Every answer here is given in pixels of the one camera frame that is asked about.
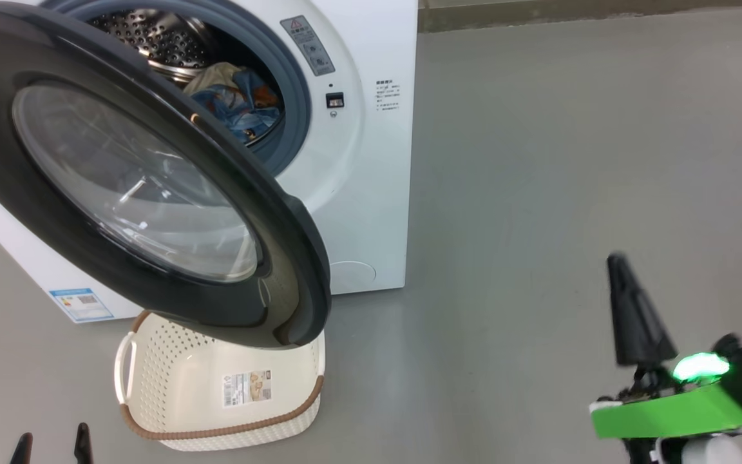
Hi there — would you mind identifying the round white filter cover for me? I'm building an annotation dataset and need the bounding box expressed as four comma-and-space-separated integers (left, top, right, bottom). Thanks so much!
329, 260, 377, 295

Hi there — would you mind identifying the cream perforated laundry basket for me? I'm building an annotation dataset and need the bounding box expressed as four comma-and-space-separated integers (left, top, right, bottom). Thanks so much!
113, 311, 327, 452

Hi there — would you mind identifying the perforated steel washer drum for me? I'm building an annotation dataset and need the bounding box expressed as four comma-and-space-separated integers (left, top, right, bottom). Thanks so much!
86, 8, 218, 86

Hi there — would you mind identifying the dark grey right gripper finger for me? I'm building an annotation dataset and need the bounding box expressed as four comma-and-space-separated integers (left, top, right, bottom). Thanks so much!
606, 253, 678, 368

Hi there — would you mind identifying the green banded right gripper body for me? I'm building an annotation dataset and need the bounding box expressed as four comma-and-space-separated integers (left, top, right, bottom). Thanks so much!
590, 366, 742, 464

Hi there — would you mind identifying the cream fabric garment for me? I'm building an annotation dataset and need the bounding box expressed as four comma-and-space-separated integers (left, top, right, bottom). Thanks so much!
183, 63, 238, 98

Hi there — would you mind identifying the grey warning sticker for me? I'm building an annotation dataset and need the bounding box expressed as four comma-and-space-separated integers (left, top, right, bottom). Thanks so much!
280, 15, 337, 77

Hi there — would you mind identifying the white front-load washing machine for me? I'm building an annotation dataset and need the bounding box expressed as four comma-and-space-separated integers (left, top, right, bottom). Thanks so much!
0, 0, 419, 324

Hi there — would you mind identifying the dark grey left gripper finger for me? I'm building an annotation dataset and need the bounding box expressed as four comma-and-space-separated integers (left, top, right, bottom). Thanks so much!
73, 423, 94, 464
10, 433, 33, 464

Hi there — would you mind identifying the basket product label sticker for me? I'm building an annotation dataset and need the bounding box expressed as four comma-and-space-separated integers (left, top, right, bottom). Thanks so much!
222, 369, 273, 409

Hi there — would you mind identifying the blue cartoon print clothing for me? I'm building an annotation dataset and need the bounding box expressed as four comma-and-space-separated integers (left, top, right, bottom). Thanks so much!
189, 67, 282, 145

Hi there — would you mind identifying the blue energy label sticker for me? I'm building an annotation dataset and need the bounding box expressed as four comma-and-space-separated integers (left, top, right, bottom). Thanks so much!
49, 287, 116, 324

